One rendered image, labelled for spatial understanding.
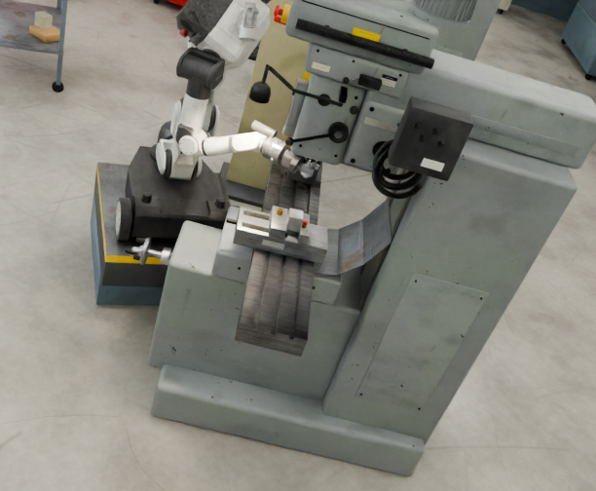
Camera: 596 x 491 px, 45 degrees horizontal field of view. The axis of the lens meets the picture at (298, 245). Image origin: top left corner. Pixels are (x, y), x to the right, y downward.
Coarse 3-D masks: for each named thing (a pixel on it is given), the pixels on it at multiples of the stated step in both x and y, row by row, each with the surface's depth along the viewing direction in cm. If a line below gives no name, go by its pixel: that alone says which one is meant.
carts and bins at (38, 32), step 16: (0, 0) 533; (64, 0) 472; (0, 16) 512; (16, 16) 519; (32, 16) 527; (48, 16) 500; (64, 16) 478; (0, 32) 492; (16, 32) 498; (32, 32) 501; (48, 32) 500; (64, 32) 485; (16, 48) 483; (32, 48) 486; (48, 48) 493
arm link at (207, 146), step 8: (200, 136) 278; (208, 136) 284; (224, 136) 276; (200, 144) 277; (208, 144) 276; (216, 144) 275; (224, 144) 274; (200, 152) 278; (208, 152) 277; (216, 152) 277; (224, 152) 277
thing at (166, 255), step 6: (138, 240) 293; (144, 240) 293; (150, 240) 295; (144, 246) 291; (150, 246) 301; (144, 252) 291; (150, 252) 296; (156, 252) 296; (162, 252) 297; (168, 252) 295; (138, 258) 298; (144, 258) 292; (162, 258) 294; (168, 258) 297
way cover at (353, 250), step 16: (352, 224) 300; (368, 224) 292; (384, 224) 280; (336, 240) 296; (352, 240) 291; (368, 240) 283; (384, 240) 272; (336, 256) 287; (352, 256) 281; (368, 256) 274; (320, 272) 278; (336, 272) 278
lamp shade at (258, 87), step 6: (258, 84) 247; (264, 84) 247; (252, 90) 247; (258, 90) 246; (264, 90) 246; (270, 90) 249; (252, 96) 248; (258, 96) 247; (264, 96) 247; (258, 102) 248; (264, 102) 249
